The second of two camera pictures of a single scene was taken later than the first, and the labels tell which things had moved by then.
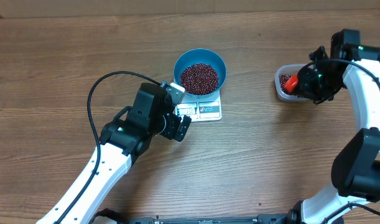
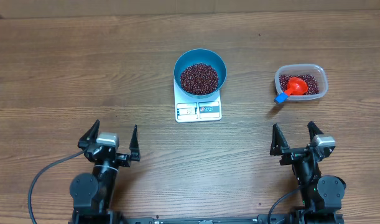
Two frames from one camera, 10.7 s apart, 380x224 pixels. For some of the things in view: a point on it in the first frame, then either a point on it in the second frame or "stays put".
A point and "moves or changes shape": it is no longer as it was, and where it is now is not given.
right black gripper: x=303 y=89 → x=278 y=146
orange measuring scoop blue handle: x=290 y=83 moves or changes shape
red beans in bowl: x=199 y=79 stays put
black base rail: x=259 y=219 stays put
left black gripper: x=170 y=130 → x=124 y=158
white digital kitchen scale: x=205 y=109 stays put
